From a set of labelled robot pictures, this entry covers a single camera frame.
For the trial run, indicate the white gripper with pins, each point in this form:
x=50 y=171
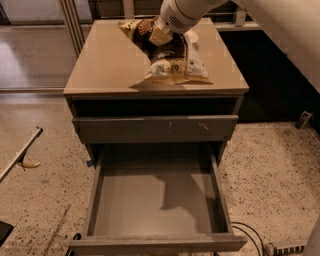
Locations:
x=174 y=17

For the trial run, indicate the brown chip bag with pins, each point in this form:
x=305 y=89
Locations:
x=173 y=63

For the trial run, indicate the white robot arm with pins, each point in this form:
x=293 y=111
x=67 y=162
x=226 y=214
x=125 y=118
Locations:
x=293 y=25

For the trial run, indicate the grey drawer cabinet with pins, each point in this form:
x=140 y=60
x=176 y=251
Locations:
x=107 y=82

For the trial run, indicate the closed grey top drawer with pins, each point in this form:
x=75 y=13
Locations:
x=155 y=129

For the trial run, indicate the open grey middle drawer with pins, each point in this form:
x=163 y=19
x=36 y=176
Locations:
x=158 y=207

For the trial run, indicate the white paper bowl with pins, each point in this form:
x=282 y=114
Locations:
x=193 y=38

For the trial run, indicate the metal table edge left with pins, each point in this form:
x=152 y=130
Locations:
x=24 y=148

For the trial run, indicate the small black floor device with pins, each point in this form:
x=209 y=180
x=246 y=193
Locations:
x=303 y=120

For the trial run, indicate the white power strip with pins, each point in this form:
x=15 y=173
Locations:
x=284 y=248

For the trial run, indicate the dark object bottom left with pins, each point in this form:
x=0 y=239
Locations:
x=5 y=231

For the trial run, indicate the metal railing frame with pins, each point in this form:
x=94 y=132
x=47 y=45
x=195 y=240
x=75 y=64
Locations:
x=231 y=16

